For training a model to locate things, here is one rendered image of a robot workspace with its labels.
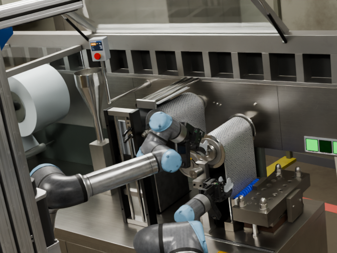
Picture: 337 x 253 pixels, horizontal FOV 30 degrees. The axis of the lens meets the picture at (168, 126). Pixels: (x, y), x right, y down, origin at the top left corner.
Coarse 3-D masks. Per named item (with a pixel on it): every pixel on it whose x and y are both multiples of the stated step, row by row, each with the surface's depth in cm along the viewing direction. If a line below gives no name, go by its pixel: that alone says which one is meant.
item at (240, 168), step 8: (240, 152) 264; (248, 152) 269; (232, 160) 259; (240, 160) 265; (248, 160) 270; (232, 168) 260; (240, 168) 265; (248, 168) 271; (232, 176) 260; (240, 176) 266; (248, 176) 271; (256, 176) 277; (240, 184) 266; (248, 184) 272; (232, 192) 262
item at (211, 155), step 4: (208, 144) 254; (208, 148) 253; (212, 148) 252; (208, 152) 254; (212, 152) 253; (216, 152) 254; (208, 156) 255; (212, 156) 254; (216, 156) 254; (208, 160) 256; (212, 160) 254
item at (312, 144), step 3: (306, 141) 265; (309, 141) 264; (312, 141) 264; (315, 141) 263; (306, 144) 266; (309, 144) 265; (312, 144) 264; (315, 144) 263; (309, 147) 265; (312, 147) 264; (315, 147) 264; (312, 150) 265; (315, 150) 264
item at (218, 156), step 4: (204, 140) 255; (208, 140) 254; (212, 140) 253; (212, 144) 253; (216, 144) 252; (216, 148) 253; (220, 152) 252; (200, 156) 260; (220, 156) 253; (204, 160) 259; (216, 160) 255; (212, 164) 257
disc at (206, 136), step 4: (204, 136) 255; (208, 136) 254; (212, 136) 253; (216, 140) 252; (220, 144) 252; (220, 148) 252; (224, 152) 252; (224, 156) 252; (200, 160) 261; (220, 160) 254; (224, 160) 253; (208, 164) 259; (216, 164) 256; (220, 164) 255
